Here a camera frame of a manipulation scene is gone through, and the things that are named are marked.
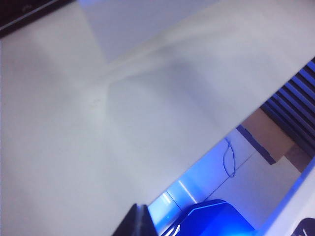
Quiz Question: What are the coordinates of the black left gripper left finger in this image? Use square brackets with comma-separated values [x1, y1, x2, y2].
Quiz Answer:
[112, 203, 158, 236]

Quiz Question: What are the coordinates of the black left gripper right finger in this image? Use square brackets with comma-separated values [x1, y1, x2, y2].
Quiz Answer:
[293, 217, 315, 236]

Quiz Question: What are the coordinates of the brown cardboard box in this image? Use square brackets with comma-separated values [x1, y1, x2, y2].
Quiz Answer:
[236, 107, 315, 173]

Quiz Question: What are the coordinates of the dark ribbed panel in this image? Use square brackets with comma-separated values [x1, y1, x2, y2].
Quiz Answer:
[260, 58, 315, 154]

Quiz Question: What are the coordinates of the black mechanical keyboard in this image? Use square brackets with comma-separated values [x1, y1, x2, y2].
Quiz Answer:
[0, 0, 75, 39]

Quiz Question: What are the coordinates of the thin blue cable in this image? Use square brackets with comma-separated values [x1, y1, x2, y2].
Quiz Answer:
[222, 138, 236, 178]

